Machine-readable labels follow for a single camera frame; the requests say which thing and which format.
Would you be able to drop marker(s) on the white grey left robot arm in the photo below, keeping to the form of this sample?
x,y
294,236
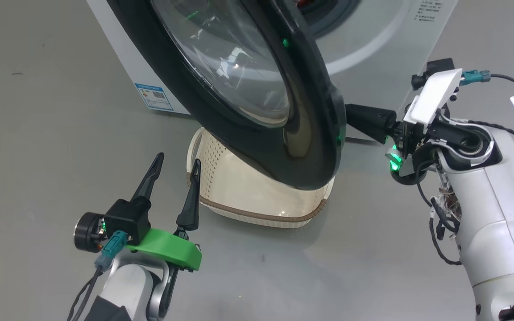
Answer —
x,y
127,285

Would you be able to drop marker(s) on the cream perforated laundry basket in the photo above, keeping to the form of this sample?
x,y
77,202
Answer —
x,y
248,196

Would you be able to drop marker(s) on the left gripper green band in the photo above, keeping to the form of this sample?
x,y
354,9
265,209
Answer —
x,y
167,247

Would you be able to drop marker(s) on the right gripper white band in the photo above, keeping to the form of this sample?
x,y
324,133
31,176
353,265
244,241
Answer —
x,y
433,96

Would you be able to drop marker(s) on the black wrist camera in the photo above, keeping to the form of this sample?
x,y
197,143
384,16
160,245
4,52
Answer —
x,y
125,218
435,67

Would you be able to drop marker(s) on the white front-load washing machine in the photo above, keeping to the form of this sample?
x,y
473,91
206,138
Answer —
x,y
373,58

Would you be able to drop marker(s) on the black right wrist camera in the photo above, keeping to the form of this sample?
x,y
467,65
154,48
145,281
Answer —
x,y
435,67

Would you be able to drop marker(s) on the round black glass washer door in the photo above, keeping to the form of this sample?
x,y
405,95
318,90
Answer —
x,y
239,147

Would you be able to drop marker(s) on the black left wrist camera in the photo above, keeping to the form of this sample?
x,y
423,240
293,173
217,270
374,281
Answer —
x,y
125,218

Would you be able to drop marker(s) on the blue white energy label sticker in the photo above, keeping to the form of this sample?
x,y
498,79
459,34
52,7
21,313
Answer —
x,y
154,96

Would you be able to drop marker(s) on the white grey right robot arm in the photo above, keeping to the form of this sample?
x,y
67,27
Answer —
x,y
498,214

